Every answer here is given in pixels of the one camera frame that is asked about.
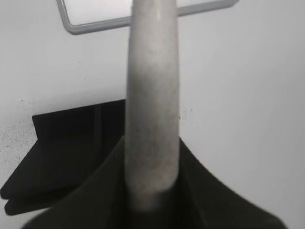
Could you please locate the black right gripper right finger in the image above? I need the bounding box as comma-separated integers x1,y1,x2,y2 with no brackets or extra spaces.
166,137,290,229

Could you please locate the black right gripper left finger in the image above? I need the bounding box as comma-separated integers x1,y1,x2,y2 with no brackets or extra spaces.
20,135,134,229

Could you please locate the white-handled kitchen knife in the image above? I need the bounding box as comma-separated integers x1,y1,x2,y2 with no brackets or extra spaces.
125,0,180,212

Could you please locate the black knife stand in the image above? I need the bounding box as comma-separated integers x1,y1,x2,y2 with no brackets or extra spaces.
0,100,125,216

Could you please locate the white grey-rimmed cutting board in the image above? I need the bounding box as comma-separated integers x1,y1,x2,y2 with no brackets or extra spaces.
56,0,239,35

